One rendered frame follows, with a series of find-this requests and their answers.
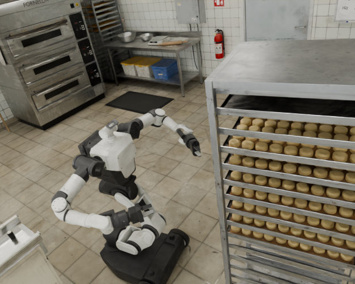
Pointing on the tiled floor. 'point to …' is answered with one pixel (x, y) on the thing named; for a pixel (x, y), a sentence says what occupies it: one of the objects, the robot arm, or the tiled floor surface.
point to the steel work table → (181, 79)
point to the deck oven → (43, 59)
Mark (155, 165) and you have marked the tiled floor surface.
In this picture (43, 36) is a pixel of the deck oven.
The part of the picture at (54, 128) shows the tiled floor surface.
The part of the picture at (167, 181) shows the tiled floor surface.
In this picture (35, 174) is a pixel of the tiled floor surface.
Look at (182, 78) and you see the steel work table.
